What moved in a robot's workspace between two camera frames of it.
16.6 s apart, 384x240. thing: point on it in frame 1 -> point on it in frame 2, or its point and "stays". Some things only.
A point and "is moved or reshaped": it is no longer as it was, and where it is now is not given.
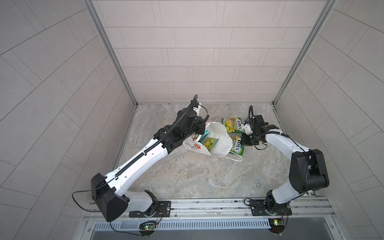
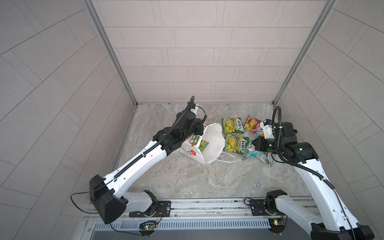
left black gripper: x=199 y=122 stays
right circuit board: x=277 y=225 stays
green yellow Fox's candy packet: x=233 y=124 stays
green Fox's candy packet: x=237 y=145 is moved or reshaped
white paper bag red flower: x=217 y=130 is moved or reshaped
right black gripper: x=245 y=141 -> x=258 y=145
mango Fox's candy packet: x=210 y=143 -> x=203 y=145
